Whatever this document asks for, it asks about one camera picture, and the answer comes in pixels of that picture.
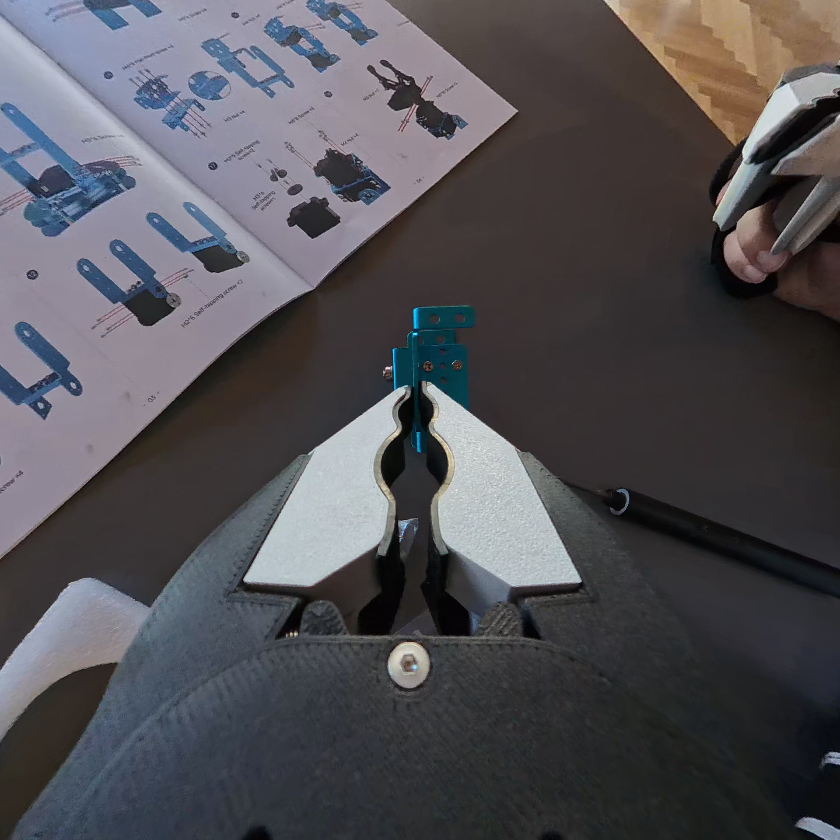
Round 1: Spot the person's right hand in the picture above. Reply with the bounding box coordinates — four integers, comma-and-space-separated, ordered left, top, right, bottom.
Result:
714, 182, 840, 322

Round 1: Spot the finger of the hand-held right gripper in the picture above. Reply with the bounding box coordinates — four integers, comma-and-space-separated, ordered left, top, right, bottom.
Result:
712, 64, 840, 232
770, 123, 840, 257

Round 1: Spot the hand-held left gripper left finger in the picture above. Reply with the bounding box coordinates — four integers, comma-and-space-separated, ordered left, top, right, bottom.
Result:
243, 385, 414, 632

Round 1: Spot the blue metal bracket assembly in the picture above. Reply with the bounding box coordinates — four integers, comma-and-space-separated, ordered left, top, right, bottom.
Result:
384, 305, 476, 454

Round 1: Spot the black screwdriver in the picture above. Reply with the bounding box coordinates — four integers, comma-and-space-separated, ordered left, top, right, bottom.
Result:
563, 481, 840, 599

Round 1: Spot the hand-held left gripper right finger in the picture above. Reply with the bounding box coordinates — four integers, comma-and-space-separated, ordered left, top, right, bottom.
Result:
422, 381, 585, 635

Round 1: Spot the white foam packing piece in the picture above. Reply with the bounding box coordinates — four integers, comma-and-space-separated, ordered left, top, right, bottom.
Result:
0, 577, 153, 742

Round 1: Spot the assembly instruction booklet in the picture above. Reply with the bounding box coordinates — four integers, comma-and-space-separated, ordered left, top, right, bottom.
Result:
0, 0, 519, 560

